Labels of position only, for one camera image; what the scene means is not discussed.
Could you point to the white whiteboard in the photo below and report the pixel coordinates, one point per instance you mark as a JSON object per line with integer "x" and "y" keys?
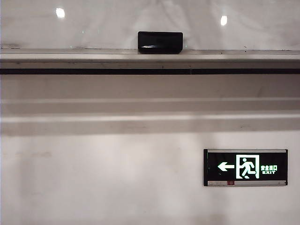
{"x": 105, "y": 25}

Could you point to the aluminium whiteboard tray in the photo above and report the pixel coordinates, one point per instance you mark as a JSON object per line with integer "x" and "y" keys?
{"x": 93, "y": 61}

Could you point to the black whiteboard eraser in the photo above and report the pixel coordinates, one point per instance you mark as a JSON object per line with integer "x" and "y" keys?
{"x": 160, "y": 41}

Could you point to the black green exit sign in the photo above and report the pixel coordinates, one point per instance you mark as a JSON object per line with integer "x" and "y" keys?
{"x": 246, "y": 167}

